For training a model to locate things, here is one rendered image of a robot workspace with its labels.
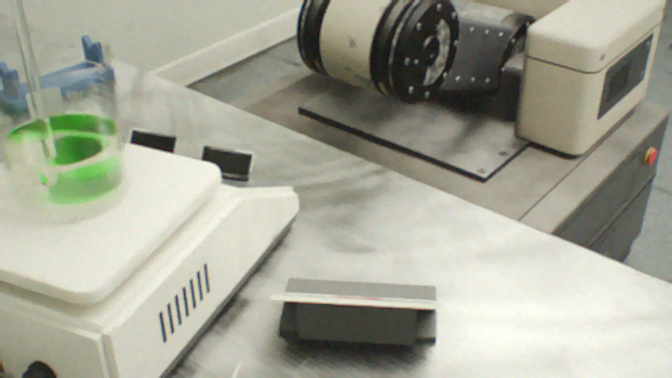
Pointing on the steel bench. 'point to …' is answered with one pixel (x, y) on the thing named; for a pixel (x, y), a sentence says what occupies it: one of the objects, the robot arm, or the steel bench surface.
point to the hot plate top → (104, 229)
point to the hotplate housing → (148, 296)
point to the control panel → (252, 183)
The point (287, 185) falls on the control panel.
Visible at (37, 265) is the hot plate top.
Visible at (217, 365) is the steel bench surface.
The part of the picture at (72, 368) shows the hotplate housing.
